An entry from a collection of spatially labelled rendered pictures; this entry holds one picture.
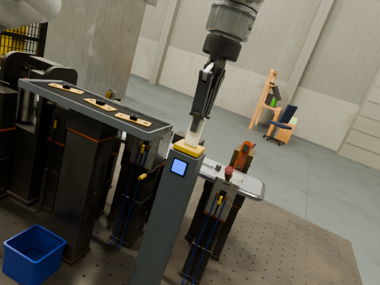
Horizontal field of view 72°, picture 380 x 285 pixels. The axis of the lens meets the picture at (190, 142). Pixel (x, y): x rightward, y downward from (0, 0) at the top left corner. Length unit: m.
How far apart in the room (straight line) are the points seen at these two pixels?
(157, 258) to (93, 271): 0.24
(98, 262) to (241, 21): 0.75
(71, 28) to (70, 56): 0.47
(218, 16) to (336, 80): 8.94
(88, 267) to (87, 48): 4.41
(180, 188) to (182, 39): 10.18
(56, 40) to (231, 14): 5.23
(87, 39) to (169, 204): 4.58
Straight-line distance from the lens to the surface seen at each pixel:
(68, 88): 0.78
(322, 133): 9.44
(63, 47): 5.50
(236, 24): 0.53
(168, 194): 0.61
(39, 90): 0.72
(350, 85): 9.45
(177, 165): 0.57
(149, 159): 0.79
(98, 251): 0.93
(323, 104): 9.38
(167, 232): 0.66
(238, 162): 1.05
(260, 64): 9.60
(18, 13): 0.86
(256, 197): 0.86
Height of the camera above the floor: 1.33
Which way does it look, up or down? 17 degrees down
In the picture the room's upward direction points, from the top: 18 degrees clockwise
